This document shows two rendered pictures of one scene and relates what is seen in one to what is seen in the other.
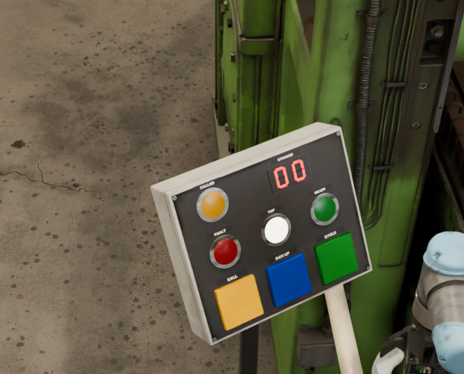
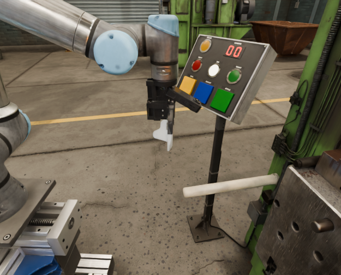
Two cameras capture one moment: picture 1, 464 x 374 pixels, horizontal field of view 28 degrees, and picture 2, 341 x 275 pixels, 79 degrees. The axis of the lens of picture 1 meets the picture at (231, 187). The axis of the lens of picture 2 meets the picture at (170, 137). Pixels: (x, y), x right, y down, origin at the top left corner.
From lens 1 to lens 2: 1.54 m
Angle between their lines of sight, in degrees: 64
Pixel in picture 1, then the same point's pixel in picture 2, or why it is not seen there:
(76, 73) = not seen: outside the picture
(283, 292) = (197, 94)
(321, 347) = (253, 209)
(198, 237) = (195, 54)
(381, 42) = not seen: outside the picture
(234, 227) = (204, 59)
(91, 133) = not seen: hidden behind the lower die
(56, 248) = not seen: hidden behind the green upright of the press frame
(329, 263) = (216, 99)
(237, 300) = (186, 83)
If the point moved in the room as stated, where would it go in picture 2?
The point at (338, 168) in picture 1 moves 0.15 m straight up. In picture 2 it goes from (252, 63) to (263, 12)
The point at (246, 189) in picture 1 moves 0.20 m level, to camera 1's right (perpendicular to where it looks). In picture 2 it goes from (217, 47) to (235, 58)
